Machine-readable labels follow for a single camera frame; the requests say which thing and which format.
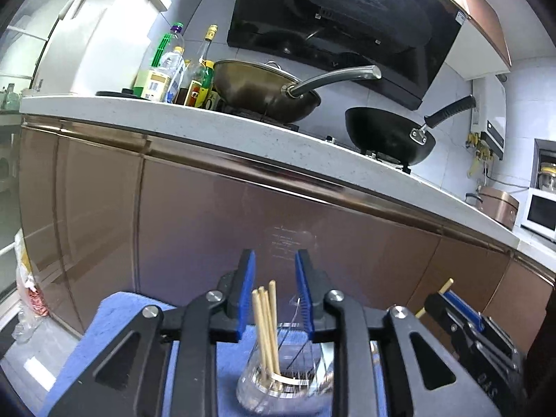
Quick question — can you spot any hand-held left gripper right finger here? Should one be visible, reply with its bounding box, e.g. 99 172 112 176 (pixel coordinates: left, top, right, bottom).
294 250 500 417

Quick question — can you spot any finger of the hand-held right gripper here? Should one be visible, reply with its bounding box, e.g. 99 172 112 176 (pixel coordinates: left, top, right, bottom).
425 293 472 357
444 290 517 357

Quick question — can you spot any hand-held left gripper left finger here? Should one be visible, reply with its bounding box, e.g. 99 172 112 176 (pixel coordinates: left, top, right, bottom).
50 249 257 417

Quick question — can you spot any wooden chopstick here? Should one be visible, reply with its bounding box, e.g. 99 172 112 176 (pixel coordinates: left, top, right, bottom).
269 280 283 376
258 287 275 376
415 278 455 318
263 291 279 376
252 292 271 376

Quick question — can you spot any clear glass beaker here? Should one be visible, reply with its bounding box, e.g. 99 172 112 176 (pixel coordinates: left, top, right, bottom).
237 295 335 415

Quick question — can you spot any brown base cabinet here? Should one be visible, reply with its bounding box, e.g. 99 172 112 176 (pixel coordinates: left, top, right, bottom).
17 115 543 357

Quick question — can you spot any white microwave oven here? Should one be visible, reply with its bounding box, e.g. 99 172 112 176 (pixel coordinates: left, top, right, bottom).
520 189 556 242

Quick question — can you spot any blue towel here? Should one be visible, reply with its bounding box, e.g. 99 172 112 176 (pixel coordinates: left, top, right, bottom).
56 291 392 417

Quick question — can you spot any glass jar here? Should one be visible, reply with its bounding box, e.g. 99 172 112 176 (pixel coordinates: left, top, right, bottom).
536 162 556 192

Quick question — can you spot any yellow gas valve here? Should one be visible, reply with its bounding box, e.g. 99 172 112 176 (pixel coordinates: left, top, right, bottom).
466 132 493 179

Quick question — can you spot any black frying pan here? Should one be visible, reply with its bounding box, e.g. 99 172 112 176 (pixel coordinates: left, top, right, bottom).
345 95 477 166

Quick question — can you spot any white water heater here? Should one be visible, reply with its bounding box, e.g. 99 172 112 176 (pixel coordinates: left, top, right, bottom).
471 76 509 161

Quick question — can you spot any dark sauce bottle red label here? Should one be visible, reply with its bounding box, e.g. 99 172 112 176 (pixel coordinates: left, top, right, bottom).
175 60 196 106

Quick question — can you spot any white stone kitchen counter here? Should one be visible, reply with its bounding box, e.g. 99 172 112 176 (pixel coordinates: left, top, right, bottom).
19 93 556 265

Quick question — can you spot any green sauce bottle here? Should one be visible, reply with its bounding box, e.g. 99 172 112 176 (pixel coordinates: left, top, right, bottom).
201 60 224 111

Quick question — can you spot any plastic bag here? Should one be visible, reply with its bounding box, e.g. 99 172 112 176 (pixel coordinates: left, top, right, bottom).
12 231 48 344

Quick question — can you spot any clear plastic bottle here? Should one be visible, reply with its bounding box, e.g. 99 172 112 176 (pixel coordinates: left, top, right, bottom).
158 23 187 103

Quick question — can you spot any tall glass bottle yellow cap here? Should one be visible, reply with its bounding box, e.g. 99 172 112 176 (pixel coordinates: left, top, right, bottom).
189 25 219 107

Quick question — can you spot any black range hood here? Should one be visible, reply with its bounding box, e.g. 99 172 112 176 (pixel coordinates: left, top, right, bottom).
227 0 472 111

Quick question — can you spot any brown upper cabinet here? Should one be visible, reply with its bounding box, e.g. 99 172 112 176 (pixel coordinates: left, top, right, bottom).
447 0 513 81

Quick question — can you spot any white refrigerator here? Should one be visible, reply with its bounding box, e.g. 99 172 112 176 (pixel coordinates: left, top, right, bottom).
32 0 172 96

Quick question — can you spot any brass wok with metal handle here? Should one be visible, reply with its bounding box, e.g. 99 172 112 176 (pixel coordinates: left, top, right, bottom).
213 60 383 124

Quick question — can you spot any oil bottle with green handle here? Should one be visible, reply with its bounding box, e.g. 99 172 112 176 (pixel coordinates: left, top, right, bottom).
134 32 174 101

